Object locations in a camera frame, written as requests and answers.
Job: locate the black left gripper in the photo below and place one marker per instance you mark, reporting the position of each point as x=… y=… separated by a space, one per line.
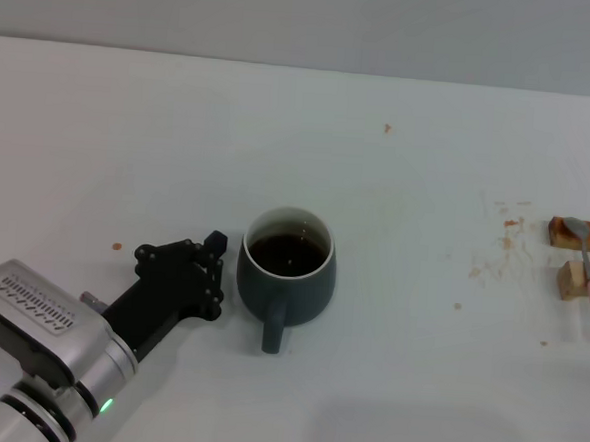
x=160 y=298

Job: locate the dark grey ceramic cup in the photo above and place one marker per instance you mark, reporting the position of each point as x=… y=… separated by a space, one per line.
x=290 y=301

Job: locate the plain light wooden block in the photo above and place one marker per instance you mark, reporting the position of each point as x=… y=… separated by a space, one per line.
x=572 y=280

